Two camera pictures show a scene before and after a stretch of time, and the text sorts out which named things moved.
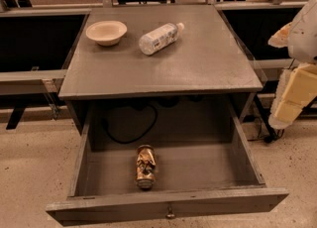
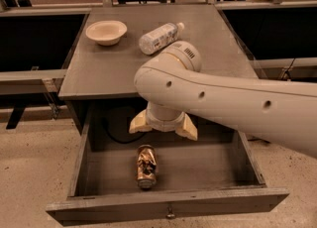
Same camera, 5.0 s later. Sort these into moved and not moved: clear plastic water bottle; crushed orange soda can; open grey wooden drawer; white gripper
Moved: white gripper
Not moved: open grey wooden drawer; clear plastic water bottle; crushed orange soda can
